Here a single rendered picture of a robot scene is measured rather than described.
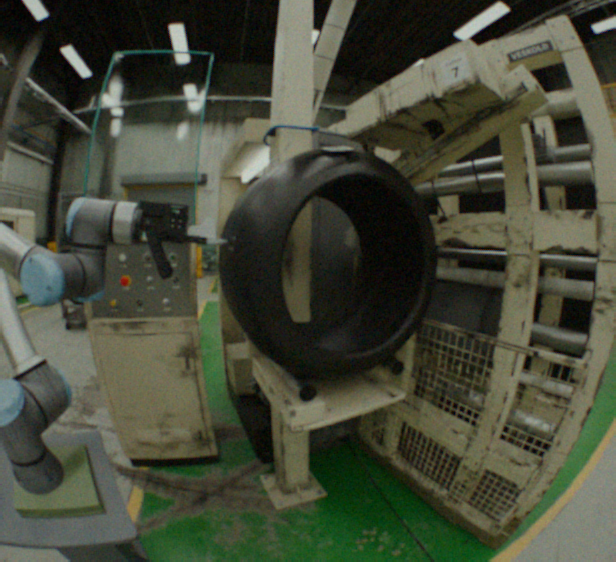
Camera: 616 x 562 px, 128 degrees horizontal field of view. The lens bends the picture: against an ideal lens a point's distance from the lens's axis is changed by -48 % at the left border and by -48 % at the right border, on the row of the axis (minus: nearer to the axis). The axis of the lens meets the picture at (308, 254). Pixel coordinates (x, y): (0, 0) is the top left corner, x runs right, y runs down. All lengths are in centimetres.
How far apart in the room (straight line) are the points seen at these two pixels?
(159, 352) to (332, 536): 115
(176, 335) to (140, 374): 28
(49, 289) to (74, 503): 56
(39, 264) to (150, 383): 101
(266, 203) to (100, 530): 89
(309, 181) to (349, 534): 139
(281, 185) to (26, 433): 87
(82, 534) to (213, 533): 77
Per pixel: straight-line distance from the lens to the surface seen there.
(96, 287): 66
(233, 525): 148
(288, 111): 107
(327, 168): 62
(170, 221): 63
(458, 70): 79
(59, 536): 87
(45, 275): 53
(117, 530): 82
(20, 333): 93
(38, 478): 89
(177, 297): 133
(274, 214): 55
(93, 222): 64
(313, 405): 71
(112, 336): 137
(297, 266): 98
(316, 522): 148
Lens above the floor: 126
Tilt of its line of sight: 3 degrees down
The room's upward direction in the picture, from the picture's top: 1 degrees clockwise
